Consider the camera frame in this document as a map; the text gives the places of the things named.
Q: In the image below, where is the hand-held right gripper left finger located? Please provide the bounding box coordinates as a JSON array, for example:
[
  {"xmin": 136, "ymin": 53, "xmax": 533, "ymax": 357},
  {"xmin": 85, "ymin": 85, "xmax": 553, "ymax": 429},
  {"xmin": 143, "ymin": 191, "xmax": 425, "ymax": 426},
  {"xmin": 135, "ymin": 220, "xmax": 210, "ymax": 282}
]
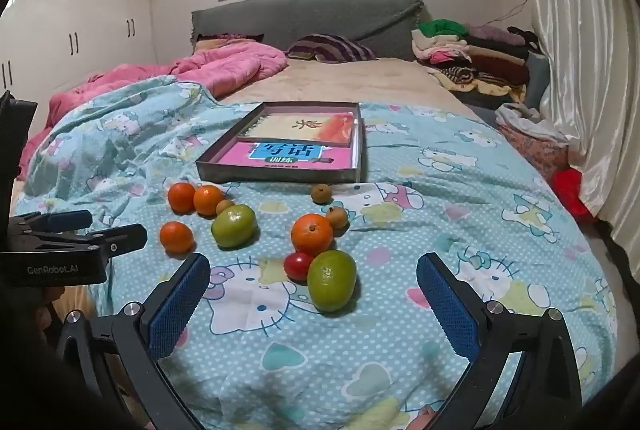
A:
[{"xmin": 55, "ymin": 253, "xmax": 212, "ymax": 430}]

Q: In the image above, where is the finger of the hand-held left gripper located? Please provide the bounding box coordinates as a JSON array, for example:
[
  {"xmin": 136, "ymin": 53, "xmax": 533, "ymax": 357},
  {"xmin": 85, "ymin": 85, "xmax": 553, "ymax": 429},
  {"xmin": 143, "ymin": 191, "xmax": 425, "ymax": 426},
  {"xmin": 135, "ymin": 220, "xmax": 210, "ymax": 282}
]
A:
[
  {"xmin": 11, "ymin": 209, "xmax": 94, "ymax": 237},
  {"xmin": 84, "ymin": 223, "xmax": 149, "ymax": 259}
]

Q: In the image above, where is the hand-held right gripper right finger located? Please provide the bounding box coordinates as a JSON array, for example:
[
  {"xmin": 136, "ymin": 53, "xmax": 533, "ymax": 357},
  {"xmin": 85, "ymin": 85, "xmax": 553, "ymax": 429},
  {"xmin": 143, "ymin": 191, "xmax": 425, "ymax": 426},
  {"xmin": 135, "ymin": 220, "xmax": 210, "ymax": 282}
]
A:
[{"xmin": 416, "ymin": 253, "xmax": 583, "ymax": 430}]

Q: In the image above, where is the orange mandarin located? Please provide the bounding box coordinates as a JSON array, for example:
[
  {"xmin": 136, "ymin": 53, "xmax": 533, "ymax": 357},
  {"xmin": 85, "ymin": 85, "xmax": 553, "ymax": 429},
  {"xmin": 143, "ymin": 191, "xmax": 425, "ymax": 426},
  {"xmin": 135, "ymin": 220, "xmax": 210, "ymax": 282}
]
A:
[
  {"xmin": 167, "ymin": 182, "xmax": 197, "ymax": 215},
  {"xmin": 159, "ymin": 221, "xmax": 195, "ymax": 254},
  {"xmin": 193, "ymin": 185, "xmax": 226, "ymax": 217},
  {"xmin": 290, "ymin": 213, "xmax": 334, "ymax": 257}
]

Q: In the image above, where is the green jujube fruit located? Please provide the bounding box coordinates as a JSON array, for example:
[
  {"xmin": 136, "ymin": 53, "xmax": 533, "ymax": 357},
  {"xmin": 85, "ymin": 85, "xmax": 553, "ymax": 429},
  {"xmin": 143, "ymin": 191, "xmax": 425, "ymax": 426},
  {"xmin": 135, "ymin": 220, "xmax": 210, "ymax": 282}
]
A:
[
  {"xmin": 210, "ymin": 204, "xmax": 259, "ymax": 249},
  {"xmin": 307, "ymin": 250, "xmax": 358, "ymax": 314}
]

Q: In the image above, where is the red cherry tomato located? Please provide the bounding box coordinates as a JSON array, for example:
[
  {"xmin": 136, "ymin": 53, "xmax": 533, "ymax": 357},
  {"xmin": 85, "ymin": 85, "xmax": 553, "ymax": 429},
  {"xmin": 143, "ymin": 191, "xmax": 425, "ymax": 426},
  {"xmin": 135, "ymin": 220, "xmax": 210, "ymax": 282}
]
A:
[{"xmin": 283, "ymin": 252, "xmax": 315, "ymax": 283}]

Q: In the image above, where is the grey cardboard box tray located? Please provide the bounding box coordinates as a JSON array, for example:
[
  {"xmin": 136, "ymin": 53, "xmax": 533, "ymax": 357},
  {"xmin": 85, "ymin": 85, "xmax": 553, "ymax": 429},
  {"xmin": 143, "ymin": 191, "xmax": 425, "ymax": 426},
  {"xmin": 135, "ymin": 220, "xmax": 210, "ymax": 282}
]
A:
[{"xmin": 195, "ymin": 102, "xmax": 363, "ymax": 185}]

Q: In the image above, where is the blue cartoon printed blanket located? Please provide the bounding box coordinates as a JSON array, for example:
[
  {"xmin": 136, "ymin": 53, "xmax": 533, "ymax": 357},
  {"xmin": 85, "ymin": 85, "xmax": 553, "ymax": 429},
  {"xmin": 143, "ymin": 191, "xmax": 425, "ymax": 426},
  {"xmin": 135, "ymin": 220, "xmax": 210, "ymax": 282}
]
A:
[{"xmin": 20, "ymin": 78, "xmax": 621, "ymax": 430}]

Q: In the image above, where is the pink blue book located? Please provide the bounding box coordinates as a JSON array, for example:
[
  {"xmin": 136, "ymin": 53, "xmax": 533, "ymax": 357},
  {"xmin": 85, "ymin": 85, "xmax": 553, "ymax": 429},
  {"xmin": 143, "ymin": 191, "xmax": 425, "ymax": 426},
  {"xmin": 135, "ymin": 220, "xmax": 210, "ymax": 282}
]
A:
[{"xmin": 215, "ymin": 141, "xmax": 357, "ymax": 171}]

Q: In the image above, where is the red cloth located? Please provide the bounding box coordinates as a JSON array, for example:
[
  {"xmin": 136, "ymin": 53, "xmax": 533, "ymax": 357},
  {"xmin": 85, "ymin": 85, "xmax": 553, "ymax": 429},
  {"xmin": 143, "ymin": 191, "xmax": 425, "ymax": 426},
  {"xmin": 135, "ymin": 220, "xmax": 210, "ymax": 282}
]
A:
[{"xmin": 552, "ymin": 167, "xmax": 599, "ymax": 224}]

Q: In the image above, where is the pink floral cloth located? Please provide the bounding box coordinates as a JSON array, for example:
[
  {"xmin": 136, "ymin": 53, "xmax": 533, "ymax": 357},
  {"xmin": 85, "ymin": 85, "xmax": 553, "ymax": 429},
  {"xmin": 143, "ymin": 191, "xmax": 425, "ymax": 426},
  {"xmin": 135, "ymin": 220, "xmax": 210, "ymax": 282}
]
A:
[{"xmin": 499, "ymin": 120, "xmax": 572, "ymax": 181}]

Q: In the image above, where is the pink quilt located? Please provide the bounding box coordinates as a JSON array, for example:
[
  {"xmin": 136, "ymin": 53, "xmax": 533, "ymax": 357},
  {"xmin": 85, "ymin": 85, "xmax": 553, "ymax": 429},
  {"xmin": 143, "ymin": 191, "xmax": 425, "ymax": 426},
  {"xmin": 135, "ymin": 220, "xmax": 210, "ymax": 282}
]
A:
[{"xmin": 20, "ymin": 39, "xmax": 290, "ymax": 181}]

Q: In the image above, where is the yellow orange book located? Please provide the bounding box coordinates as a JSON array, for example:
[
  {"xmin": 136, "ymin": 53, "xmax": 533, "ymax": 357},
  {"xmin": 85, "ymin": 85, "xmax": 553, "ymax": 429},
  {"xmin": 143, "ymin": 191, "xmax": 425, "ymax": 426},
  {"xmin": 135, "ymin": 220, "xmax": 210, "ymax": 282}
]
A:
[{"xmin": 239, "ymin": 107, "xmax": 361, "ymax": 148}]

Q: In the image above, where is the white crumpled cloth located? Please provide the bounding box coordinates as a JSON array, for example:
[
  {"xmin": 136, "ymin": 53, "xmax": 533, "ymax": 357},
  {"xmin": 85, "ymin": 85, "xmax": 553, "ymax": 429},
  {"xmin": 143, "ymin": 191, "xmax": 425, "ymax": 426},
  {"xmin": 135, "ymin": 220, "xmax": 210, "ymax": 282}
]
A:
[{"xmin": 495, "ymin": 103, "xmax": 569, "ymax": 143}]

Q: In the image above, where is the grey blue cushion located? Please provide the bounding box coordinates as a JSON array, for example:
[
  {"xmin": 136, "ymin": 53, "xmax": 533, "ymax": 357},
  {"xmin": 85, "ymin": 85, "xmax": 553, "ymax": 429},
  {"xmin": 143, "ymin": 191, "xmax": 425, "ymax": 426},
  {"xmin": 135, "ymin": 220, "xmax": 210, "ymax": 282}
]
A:
[{"xmin": 524, "ymin": 52, "xmax": 552, "ymax": 105}]

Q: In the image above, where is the beige bed sheet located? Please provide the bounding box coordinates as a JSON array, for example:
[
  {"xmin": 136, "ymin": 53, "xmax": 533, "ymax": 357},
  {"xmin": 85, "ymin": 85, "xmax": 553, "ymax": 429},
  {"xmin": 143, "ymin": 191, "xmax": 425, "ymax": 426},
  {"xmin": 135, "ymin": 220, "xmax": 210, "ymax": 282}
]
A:
[{"xmin": 215, "ymin": 58, "xmax": 481, "ymax": 118}]

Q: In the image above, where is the pile of folded clothes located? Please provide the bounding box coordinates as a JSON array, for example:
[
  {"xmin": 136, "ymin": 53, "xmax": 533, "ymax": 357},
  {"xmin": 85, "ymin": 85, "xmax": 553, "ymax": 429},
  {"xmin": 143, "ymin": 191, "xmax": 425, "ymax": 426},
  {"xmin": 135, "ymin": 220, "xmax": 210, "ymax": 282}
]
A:
[{"xmin": 411, "ymin": 18, "xmax": 541, "ymax": 106}]

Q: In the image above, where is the purple striped pillow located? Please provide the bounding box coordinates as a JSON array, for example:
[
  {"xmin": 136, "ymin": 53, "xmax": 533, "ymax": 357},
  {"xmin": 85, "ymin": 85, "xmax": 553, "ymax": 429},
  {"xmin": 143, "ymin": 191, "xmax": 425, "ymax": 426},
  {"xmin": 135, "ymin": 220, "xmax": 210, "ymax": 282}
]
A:
[{"xmin": 287, "ymin": 34, "xmax": 377, "ymax": 64}]

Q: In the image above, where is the grey fabric headboard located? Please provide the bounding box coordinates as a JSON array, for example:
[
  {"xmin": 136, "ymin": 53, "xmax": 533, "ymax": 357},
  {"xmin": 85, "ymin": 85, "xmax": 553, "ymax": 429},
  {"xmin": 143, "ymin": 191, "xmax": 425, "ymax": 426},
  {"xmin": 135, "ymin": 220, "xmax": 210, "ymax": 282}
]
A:
[{"xmin": 191, "ymin": 0, "xmax": 433, "ymax": 61}]

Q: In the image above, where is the white satin curtain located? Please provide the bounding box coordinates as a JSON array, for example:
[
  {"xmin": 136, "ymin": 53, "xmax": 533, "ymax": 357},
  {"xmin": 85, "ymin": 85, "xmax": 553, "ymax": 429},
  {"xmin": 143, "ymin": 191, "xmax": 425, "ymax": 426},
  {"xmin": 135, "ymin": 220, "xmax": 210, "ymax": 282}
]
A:
[{"xmin": 520, "ymin": 0, "xmax": 640, "ymax": 231}]

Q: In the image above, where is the thin wall wire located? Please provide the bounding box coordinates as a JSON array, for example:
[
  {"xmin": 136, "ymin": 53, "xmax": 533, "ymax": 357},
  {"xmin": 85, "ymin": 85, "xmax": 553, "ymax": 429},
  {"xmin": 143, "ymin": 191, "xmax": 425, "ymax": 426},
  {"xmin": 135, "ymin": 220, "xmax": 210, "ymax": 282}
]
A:
[{"xmin": 492, "ymin": 0, "xmax": 532, "ymax": 25}]

